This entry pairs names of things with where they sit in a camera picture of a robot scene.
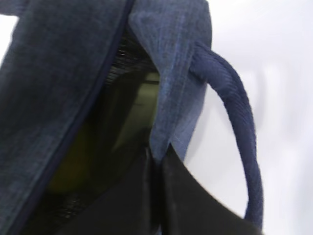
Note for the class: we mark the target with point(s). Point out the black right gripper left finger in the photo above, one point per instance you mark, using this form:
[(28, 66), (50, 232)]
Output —
[(124, 209)]

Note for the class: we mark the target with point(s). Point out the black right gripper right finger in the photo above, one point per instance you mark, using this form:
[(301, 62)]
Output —
[(188, 209)]

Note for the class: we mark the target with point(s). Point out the green cucumber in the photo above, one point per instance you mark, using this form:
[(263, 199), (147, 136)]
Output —
[(103, 150)]

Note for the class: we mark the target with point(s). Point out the dark blue lunch bag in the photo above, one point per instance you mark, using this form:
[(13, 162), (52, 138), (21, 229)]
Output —
[(72, 59)]

